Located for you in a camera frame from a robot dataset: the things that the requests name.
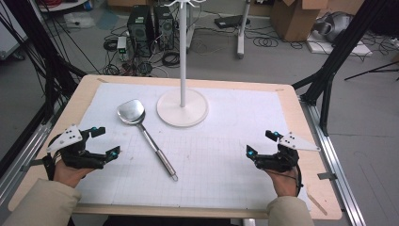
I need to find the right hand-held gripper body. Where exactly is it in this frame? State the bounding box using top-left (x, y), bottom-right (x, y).
top-left (255, 131), bottom-right (322, 173)

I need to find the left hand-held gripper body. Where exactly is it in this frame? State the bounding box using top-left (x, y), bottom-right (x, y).
top-left (46, 123), bottom-right (107, 170)

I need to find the person's left hand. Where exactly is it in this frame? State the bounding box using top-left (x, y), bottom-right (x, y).
top-left (53, 158), bottom-right (95, 189)

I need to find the person's right hand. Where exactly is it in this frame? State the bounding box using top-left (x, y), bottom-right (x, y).
top-left (265, 168), bottom-right (302, 198)

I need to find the white grid mat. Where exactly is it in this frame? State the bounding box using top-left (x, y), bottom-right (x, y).
top-left (74, 82), bottom-right (311, 211)

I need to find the grey metal clamp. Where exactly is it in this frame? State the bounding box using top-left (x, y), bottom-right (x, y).
top-left (20, 159), bottom-right (45, 172)
top-left (317, 171), bottom-right (338, 182)

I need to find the thin wooden stick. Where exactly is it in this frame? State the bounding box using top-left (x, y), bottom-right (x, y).
top-left (306, 192), bottom-right (328, 217)

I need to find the white hook stand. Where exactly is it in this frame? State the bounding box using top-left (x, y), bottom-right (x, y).
top-left (155, 0), bottom-right (210, 128)

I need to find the small white box device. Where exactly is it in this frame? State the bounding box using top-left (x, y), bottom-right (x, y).
top-left (116, 36), bottom-right (128, 60)

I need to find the white desk leg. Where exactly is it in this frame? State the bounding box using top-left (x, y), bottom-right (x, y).
top-left (236, 0), bottom-right (252, 59)

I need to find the black computer tower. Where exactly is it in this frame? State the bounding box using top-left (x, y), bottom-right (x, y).
top-left (126, 5), bottom-right (154, 58)
top-left (153, 4), bottom-right (175, 52)

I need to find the white foam board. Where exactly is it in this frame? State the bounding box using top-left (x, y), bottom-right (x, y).
top-left (305, 31), bottom-right (375, 57)

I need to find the open cardboard box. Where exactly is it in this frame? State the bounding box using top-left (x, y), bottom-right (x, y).
top-left (271, 0), bottom-right (328, 42)

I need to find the black tripod leg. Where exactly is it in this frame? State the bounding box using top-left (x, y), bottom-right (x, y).
top-left (343, 60), bottom-right (399, 81)

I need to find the flat black device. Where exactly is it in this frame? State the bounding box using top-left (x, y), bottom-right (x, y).
top-left (214, 14), bottom-right (251, 29)

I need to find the grey rounded appliance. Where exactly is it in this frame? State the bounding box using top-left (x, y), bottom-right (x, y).
top-left (313, 11), bottom-right (354, 42)

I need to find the round white table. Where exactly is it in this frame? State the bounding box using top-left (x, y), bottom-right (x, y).
top-left (37, 0), bottom-right (90, 13)

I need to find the aluminium rail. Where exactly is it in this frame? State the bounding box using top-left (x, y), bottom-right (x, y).
top-left (300, 100), bottom-right (366, 226)
top-left (0, 121), bottom-right (53, 205)

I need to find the black metal frame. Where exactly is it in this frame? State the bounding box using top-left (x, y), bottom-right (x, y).
top-left (291, 0), bottom-right (390, 137)
top-left (0, 0), bottom-right (88, 126)

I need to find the coiled black cable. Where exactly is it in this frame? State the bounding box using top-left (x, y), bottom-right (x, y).
top-left (161, 51), bottom-right (181, 68)
top-left (253, 37), bottom-right (279, 48)

